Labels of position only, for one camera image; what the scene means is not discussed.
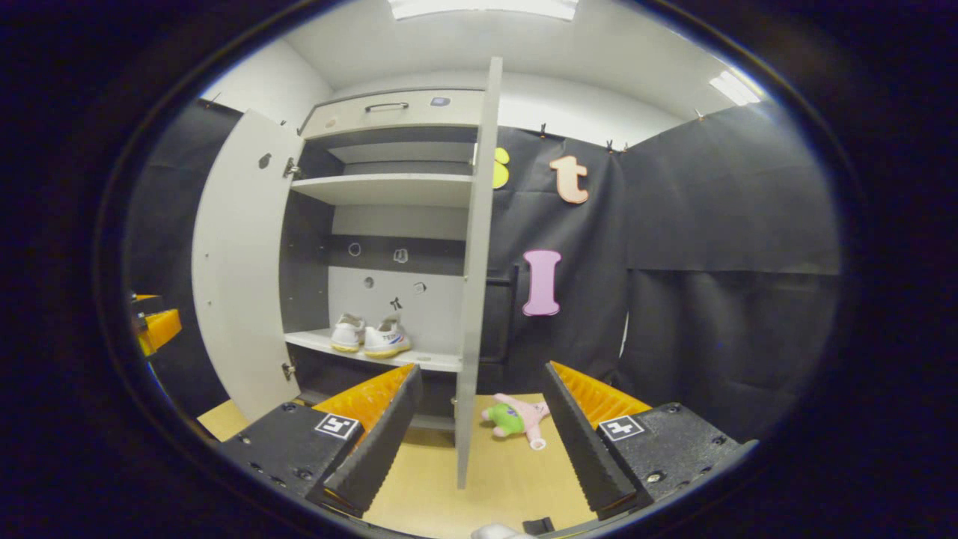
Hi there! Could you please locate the black backdrop cloth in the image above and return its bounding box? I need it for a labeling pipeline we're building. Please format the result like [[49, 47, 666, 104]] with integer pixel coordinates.
[[123, 97, 843, 442]]

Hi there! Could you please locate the small ceiling light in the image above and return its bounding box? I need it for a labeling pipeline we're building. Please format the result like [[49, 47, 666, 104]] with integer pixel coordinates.
[[709, 70, 766, 106]]

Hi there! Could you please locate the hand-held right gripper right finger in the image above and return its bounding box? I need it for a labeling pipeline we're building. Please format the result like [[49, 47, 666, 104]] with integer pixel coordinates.
[[540, 361, 758, 521]]

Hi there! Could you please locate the long ceiling light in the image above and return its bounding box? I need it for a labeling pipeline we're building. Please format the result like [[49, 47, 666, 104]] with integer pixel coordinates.
[[388, 0, 579, 21]]

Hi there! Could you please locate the white shoe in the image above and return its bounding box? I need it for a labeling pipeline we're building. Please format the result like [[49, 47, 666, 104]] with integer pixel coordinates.
[[362, 315, 412, 359], [331, 312, 367, 353]]

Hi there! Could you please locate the black right door handle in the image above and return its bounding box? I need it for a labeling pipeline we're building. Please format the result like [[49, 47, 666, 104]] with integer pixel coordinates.
[[483, 264, 521, 368]]

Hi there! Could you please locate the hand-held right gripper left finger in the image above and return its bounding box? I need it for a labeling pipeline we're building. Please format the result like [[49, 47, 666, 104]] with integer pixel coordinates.
[[217, 362, 424, 517]]

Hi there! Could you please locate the grey cabinet door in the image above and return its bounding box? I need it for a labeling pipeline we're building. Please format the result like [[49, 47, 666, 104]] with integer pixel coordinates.
[[453, 56, 504, 490], [191, 109, 306, 422]]

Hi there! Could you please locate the beige cabinet drawer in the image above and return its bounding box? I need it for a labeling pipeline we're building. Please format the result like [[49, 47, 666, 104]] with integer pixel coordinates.
[[299, 88, 486, 139]]

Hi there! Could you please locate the pink and green plush toy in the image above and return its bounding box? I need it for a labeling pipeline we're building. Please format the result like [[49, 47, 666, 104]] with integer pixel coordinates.
[[481, 393, 552, 451]]

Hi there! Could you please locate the grey shoe cabinet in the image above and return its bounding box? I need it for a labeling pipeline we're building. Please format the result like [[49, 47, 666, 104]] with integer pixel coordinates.
[[278, 88, 487, 431]]

